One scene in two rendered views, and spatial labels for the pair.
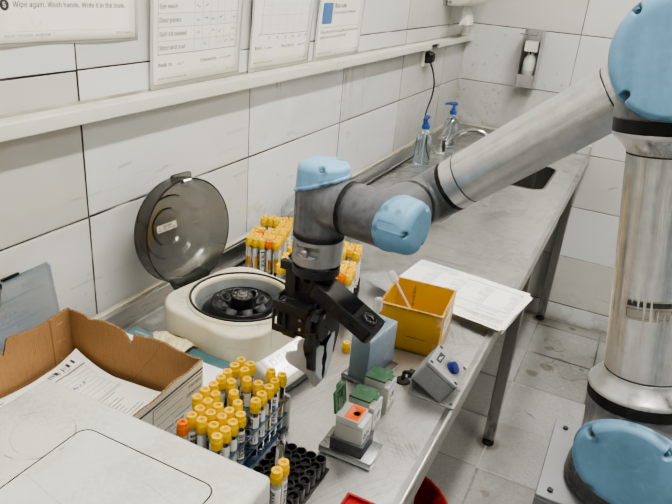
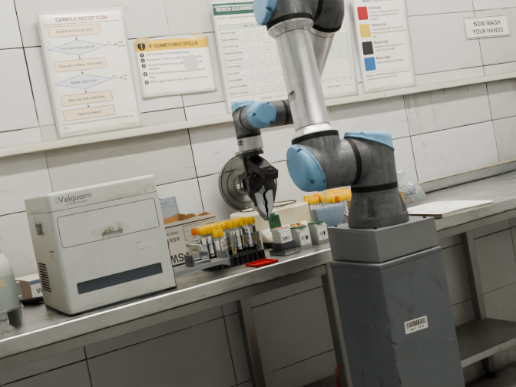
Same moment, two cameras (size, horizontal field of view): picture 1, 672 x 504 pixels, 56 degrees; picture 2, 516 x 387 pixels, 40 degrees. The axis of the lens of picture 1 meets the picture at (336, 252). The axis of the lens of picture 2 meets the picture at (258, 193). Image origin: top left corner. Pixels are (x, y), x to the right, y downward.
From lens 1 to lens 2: 1.55 m
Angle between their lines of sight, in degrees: 41
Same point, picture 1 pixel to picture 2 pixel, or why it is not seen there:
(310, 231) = (238, 132)
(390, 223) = (249, 111)
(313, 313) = (249, 174)
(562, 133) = not seen: hidden behind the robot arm
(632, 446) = (292, 154)
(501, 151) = not seen: hidden behind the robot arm
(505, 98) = not seen: outside the picture
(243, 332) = (253, 213)
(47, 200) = (173, 166)
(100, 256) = (206, 200)
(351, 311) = (260, 167)
